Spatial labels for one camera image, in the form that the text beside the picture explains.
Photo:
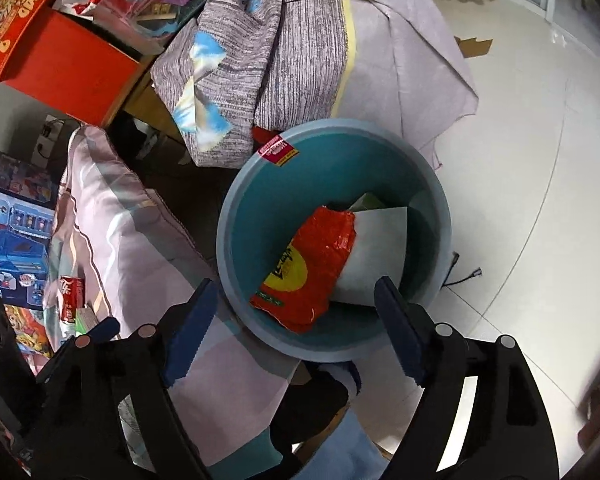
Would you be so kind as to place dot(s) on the grey printed quilt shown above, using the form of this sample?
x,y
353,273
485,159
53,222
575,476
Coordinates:
x,y
240,60

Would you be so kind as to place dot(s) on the green white carton box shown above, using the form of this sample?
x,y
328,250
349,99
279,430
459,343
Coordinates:
x,y
85,319

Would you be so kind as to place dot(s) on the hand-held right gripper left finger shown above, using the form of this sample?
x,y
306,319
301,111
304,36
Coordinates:
x,y
190,332

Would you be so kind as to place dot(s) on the yellow red toy box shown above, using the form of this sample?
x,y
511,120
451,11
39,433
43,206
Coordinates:
x,y
30,330

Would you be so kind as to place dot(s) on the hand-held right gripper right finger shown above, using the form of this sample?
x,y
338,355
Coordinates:
x,y
400,332

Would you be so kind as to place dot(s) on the plain red box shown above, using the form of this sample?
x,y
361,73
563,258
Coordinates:
x,y
80,70

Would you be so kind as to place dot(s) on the red drink can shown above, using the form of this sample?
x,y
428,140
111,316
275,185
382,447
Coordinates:
x,y
72,300

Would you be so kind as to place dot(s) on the white power strip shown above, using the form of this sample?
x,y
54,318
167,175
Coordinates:
x,y
47,135

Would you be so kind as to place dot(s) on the white paper sheet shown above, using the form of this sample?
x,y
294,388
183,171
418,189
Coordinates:
x,y
375,245

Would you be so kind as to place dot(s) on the person's leg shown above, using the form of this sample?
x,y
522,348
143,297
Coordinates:
x,y
330,440

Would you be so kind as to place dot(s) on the brown cardboard piece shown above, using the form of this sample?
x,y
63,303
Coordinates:
x,y
472,46

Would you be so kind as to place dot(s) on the red snack wrapper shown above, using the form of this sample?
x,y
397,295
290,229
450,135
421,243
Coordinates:
x,y
305,270

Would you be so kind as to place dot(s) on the red gold printed gift box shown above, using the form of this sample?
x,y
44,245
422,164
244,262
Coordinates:
x,y
12,25

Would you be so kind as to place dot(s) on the pink striped cloth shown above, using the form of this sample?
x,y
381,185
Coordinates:
x,y
130,240

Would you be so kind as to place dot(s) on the teal plastic bucket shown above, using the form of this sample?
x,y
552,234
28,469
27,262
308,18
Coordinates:
x,y
280,200

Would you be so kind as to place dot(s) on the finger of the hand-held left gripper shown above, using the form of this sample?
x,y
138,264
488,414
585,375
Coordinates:
x,y
103,329

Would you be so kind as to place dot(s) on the stack of blue toy boxes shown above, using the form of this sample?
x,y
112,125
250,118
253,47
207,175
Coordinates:
x,y
15,230

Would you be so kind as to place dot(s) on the lilac bed sheet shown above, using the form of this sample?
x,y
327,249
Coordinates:
x,y
410,60

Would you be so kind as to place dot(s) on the pale green paper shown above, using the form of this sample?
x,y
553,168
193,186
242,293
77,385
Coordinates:
x,y
367,202

